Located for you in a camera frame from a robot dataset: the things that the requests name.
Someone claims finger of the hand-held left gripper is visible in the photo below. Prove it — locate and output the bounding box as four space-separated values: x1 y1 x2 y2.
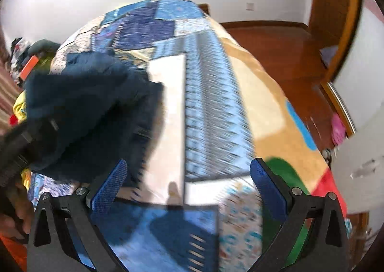
18 116 60 148

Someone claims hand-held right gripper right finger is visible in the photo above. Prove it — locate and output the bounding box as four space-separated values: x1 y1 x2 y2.
250 157 350 272

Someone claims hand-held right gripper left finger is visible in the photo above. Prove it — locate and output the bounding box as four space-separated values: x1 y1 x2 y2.
26 159 128 272

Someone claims blue denim jacket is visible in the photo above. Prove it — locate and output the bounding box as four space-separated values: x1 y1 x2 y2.
23 52 166 190

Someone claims pile of clothes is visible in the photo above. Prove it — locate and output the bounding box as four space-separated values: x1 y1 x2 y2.
8 37 34 82

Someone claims person's left hand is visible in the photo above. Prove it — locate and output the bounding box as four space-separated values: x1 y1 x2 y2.
0 183 35 240

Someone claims yellow printed blanket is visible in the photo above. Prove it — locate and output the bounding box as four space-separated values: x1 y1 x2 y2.
12 91 33 193

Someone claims red striped curtain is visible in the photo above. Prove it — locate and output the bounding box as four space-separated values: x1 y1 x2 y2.
0 29 24 138

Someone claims orange box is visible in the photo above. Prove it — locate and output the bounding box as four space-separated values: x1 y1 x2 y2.
19 54 40 80

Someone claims green cloth covered table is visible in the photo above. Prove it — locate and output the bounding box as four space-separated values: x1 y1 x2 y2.
37 51 58 74

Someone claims teal pillow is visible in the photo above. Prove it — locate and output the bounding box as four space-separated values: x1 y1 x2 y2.
29 39 61 54

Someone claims pink slipper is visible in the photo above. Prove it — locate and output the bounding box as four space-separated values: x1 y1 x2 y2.
331 112 348 146

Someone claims blue patchwork quilt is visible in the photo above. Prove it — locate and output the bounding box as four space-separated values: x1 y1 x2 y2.
28 0 266 272

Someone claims wooden door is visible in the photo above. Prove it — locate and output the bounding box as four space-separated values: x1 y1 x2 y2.
308 0 362 82

